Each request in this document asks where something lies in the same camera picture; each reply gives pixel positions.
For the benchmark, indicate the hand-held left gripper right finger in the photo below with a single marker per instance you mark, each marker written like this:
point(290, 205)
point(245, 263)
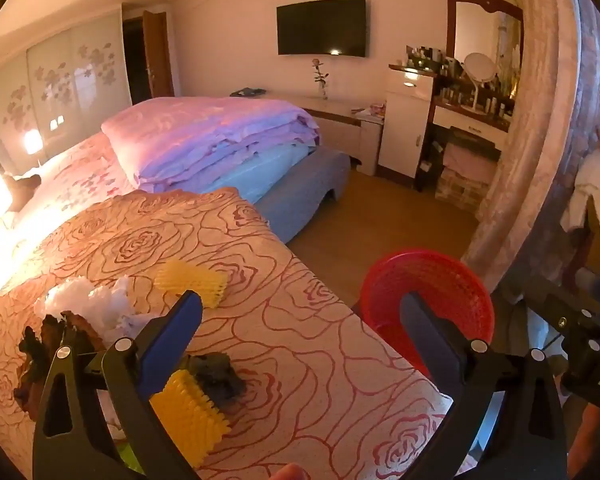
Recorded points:
point(425, 332)

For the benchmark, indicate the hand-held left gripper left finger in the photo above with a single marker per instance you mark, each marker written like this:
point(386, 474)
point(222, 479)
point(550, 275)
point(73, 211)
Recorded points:
point(167, 340)

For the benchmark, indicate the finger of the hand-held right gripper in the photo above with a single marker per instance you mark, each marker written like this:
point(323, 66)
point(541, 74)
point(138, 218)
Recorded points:
point(562, 317)

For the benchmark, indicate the red plastic basket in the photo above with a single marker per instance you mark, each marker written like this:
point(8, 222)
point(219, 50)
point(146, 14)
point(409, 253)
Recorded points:
point(430, 280)

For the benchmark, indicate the yellow foam fruit net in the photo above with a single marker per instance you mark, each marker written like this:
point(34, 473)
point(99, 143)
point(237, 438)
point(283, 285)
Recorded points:
point(190, 420)
point(190, 280)

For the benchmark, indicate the dark paper ball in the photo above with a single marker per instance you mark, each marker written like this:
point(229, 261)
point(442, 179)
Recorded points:
point(220, 385)

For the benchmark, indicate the brown dried peel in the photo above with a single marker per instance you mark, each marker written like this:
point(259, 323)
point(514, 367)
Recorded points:
point(82, 327)

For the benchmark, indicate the green snack wrapper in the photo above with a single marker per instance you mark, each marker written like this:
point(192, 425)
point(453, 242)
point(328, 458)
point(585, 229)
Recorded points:
point(129, 462)

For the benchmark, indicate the black wrapper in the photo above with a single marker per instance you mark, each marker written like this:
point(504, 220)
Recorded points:
point(32, 347)

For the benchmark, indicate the person's right hand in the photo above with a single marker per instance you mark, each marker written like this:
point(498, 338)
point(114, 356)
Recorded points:
point(585, 440)

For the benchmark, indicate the person's left hand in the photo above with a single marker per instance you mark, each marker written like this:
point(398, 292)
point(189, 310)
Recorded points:
point(287, 472)

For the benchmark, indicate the white garment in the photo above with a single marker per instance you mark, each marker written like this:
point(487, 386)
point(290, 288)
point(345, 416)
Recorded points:
point(592, 180)

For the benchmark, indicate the black narrow bin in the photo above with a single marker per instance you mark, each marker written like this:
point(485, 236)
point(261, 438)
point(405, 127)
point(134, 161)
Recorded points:
point(425, 170)

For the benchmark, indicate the patterned stool with pink cloth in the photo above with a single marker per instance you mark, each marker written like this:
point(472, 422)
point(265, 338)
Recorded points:
point(467, 160)

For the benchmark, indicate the pink lace curtain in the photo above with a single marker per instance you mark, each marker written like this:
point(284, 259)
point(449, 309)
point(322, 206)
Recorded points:
point(530, 135)

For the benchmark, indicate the grey-blue bed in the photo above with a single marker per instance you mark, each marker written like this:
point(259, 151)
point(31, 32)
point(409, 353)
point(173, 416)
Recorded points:
point(310, 180)

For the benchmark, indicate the pale blue folded quilt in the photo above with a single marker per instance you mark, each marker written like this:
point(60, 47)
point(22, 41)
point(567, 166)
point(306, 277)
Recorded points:
point(260, 170)

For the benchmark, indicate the tall white cabinet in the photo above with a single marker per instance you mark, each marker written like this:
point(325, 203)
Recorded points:
point(405, 125)

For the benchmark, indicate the pink folded quilt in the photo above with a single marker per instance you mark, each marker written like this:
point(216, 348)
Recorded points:
point(205, 130)

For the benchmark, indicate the white dressing table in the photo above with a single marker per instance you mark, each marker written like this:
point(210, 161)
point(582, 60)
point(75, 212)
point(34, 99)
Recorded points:
point(470, 122)

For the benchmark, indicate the low white cabinet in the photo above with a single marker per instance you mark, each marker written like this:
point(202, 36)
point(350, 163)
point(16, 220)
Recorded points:
point(330, 125)

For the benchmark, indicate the pink packet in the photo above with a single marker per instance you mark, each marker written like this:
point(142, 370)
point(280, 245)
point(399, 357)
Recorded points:
point(370, 110)

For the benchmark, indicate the dark patterned curtain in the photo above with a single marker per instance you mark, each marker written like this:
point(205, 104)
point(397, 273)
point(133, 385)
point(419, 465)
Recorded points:
point(580, 85)

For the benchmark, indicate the round white makeup mirror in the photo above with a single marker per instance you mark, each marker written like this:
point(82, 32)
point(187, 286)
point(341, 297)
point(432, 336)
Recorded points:
point(480, 67)

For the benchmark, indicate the row of cosmetic bottles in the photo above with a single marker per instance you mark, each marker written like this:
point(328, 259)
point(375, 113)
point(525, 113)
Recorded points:
point(450, 67)

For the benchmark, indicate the rose in glass vase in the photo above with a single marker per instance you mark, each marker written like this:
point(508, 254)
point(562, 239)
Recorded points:
point(321, 77)

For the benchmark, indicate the floral sliding-door wardrobe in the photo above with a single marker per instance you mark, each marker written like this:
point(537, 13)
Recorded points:
point(70, 75)

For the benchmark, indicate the brown wooden door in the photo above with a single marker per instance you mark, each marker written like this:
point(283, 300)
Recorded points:
point(157, 55)

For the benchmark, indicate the wooden-framed wall mirror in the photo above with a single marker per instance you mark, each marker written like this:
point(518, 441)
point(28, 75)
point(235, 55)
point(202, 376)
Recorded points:
point(485, 30)

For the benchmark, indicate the wall-mounted black television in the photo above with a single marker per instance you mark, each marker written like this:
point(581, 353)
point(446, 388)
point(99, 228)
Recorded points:
point(320, 27)

